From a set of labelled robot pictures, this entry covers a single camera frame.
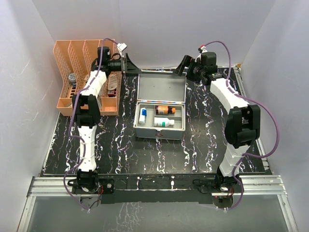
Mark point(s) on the white oval barcode package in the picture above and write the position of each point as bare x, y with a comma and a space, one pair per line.
112, 82

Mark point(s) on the orange plastic file organizer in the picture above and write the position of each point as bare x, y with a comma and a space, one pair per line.
74, 59

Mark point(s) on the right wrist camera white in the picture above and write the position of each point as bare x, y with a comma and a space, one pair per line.
202, 49

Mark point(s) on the aluminium frame rail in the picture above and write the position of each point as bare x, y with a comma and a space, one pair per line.
160, 203

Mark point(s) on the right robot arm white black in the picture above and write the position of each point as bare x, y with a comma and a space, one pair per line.
242, 127

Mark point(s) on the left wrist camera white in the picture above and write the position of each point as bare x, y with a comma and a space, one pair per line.
121, 47

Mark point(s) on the grey metal case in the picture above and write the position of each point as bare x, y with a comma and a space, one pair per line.
160, 88

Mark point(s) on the brown bottle orange cap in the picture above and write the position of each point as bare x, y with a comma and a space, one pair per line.
164, 110

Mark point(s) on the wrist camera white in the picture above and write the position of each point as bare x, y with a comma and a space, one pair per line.
121, 47
202, 49

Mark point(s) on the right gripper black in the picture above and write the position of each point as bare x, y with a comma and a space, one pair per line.
188, 61

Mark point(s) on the white blue bandage roll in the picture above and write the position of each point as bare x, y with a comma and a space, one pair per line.
142, 116

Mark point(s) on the red white small box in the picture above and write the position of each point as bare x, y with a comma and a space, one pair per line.
112, 93

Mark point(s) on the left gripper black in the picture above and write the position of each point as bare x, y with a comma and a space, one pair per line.
131, 67

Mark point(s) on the grey plastic divided tray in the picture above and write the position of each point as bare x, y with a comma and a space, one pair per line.
179, 116

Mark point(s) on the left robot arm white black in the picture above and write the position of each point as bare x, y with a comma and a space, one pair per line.
86, 114

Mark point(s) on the round tape tin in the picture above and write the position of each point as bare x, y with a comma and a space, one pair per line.
72, 78

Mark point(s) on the white bottle white cap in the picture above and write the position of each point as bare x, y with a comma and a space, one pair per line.
163, 122

